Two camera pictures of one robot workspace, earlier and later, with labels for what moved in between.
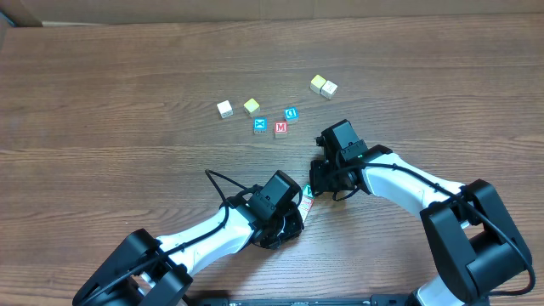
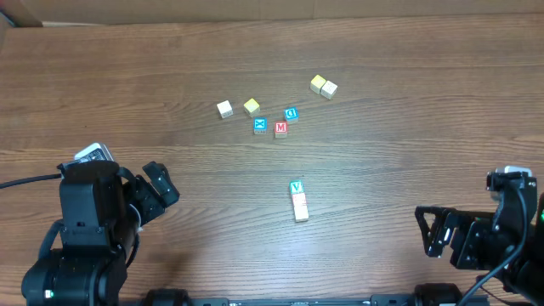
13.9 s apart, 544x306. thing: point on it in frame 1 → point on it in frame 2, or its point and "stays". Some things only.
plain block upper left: (224, 109) stays
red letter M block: (280, 129) stays
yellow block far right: (316, 83) stays
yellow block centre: (252, 108) stays
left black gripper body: (291, 223) → (142, 198)
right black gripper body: (317, 180) → (456, 234)
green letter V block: (307, 190) → (297, 186)
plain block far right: (329, 89) stays
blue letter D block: (291, 114) stays
